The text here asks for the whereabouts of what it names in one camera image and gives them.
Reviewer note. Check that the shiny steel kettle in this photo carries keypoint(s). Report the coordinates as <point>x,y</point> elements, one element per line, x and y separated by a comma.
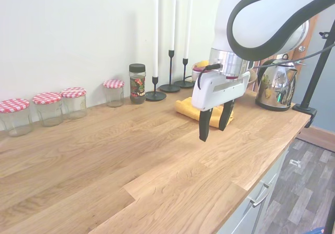
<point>274,90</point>

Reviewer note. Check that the tall white candle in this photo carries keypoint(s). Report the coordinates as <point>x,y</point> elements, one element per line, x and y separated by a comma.
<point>155,35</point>
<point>188,24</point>
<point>172,16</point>

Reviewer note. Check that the coffee jar black lid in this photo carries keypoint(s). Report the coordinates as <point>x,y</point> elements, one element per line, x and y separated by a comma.
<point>137,84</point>

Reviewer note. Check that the yellow terry cloth towel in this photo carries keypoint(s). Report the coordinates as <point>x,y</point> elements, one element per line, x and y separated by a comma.
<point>185,109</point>

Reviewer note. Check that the glass jar red checkered lid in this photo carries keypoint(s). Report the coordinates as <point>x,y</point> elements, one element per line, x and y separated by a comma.
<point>114,94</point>
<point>15,118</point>
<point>74,104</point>
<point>48,111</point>

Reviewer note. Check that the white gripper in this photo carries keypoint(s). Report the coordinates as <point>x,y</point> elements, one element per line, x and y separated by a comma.
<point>209,92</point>

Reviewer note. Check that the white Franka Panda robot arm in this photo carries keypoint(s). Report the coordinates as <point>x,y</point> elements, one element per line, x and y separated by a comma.
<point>251,22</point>

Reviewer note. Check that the black camera stand with clamp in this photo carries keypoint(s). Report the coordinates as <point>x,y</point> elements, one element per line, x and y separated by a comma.
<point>305,109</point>

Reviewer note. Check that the black candle holder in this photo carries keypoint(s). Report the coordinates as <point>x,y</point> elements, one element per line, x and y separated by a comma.
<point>183,83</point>
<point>155,95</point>
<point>169,88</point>

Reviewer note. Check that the white kitchen cabinet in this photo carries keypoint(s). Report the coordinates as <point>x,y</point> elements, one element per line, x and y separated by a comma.
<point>272,171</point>

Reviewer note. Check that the small white floor object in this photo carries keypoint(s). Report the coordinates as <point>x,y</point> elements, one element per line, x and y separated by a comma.
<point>295,162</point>

